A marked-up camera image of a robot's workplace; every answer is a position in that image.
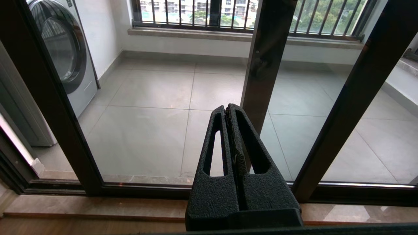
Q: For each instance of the dark framed sliding glass door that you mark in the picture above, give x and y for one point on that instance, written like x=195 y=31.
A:
x=49 y=98

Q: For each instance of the white front-load washing machine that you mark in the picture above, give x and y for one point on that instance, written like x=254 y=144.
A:
x=65 y=49

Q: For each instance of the beige stone floor edging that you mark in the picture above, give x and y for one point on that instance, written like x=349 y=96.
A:
x=147 y=179

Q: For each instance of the dark framed fixed glass panel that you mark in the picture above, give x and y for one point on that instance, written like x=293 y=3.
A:
x=267 y=49

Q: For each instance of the grey stone window sill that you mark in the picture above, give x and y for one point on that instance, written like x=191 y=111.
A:
x=196 y=34
x=408 y=67

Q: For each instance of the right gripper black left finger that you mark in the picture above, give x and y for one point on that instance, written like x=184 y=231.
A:
x=214 y=192

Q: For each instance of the dark window frame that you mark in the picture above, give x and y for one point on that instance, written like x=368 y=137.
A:
x=215 y=13

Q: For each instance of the black metal balcony railing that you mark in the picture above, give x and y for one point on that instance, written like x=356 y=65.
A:
x=179 y=25

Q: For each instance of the polished stone door threshold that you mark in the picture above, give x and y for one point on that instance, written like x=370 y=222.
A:
x=98 y=205

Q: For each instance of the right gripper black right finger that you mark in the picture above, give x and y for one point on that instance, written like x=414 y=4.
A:
x=264 y=192

